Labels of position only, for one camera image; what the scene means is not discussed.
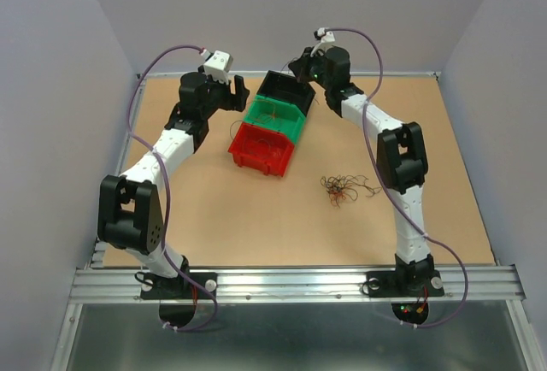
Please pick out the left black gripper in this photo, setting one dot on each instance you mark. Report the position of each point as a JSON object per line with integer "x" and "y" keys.
{"x": 234, "y": 102}

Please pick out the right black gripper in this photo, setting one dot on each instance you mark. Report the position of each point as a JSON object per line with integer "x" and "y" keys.
{"x": 299, "y": 69}

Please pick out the black plastic bin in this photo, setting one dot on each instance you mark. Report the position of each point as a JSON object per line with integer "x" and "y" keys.
{"x": 287, "y": 89}

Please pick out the green plastic bin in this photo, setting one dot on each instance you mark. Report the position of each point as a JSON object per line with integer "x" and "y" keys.
{"x": 276, "y": 116}

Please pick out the red plastic bin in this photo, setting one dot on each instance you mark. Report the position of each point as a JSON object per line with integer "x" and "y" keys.
{"x": 261, "y": 149}

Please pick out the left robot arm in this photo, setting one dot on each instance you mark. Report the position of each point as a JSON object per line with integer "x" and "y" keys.
{"x": 131, "y": 216}

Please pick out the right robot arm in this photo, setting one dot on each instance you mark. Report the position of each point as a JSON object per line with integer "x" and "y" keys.
{"x": 399, "y": 158}

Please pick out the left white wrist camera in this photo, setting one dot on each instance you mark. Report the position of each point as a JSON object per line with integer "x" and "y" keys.
{"x": 217, "y": 65}

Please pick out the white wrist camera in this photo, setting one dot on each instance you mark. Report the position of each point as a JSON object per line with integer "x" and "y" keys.
{"x": 217, "y": 65}
{"x": 325, "y": 40}

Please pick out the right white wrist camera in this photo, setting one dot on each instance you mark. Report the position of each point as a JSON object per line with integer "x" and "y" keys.
{"x": 325, "y": 40}

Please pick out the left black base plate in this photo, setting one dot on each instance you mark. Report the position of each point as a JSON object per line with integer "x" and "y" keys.
{"x": 154, "y": 287}

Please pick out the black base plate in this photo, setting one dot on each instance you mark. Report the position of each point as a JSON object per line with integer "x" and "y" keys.
{"x": 154, "y": 287}
{"x": 388, "y": 284}

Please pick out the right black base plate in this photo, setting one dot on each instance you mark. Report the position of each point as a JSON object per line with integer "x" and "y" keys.
{"x": 388, "y": 284}

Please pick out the aluminium rail frame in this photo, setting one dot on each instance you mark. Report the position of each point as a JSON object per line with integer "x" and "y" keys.
{"x": 291, "y": 266}

